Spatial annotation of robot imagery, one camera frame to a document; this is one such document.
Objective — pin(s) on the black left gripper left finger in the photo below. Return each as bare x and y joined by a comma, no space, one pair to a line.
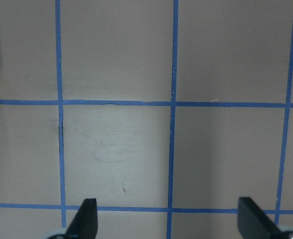
85,223

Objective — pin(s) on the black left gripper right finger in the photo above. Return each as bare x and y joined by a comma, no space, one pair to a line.
253,223

